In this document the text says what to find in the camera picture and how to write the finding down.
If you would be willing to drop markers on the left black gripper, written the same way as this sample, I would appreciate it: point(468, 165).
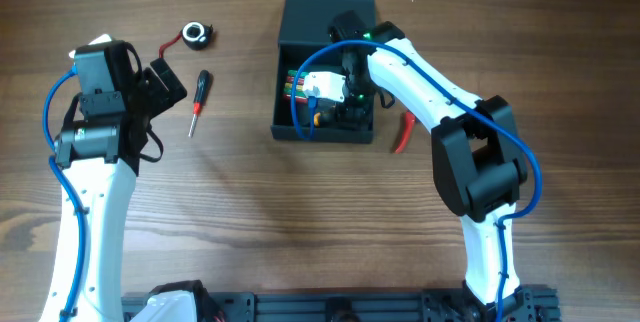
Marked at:
point(163, 84)

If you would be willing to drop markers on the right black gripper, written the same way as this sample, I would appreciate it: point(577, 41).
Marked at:
point(351, 90)

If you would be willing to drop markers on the black red screwdriver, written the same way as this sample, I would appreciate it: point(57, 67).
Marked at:
point(204, 83)

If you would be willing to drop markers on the red handled wire strippers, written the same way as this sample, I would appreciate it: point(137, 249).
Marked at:
point(407, 125)

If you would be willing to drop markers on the clear case coloured bits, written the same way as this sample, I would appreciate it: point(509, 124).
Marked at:
point(292, 83)

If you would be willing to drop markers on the black white tape measure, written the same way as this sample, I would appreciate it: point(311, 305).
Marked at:
point(195, 35)

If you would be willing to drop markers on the orange black pliers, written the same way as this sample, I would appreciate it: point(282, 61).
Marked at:
point(324, 119)

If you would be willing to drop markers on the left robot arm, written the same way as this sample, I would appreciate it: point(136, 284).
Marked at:
point(96, 158)

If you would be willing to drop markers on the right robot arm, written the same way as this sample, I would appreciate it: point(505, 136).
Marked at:
point(479, 162)

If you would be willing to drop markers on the dark green open box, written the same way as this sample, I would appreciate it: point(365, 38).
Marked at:
point(305, 29)

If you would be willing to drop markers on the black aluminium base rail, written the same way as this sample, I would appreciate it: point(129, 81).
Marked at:
point(529, 304)

